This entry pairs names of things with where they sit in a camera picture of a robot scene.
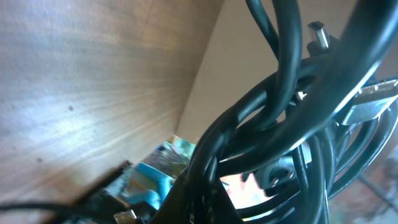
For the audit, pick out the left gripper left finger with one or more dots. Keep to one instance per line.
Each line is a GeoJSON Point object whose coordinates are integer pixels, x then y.
{"type": "Point", "coordinates": [107, 196]}

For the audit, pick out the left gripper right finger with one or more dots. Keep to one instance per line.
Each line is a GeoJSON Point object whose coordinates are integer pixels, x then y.
{"type": "Point", "coordinates": [200, 204]}

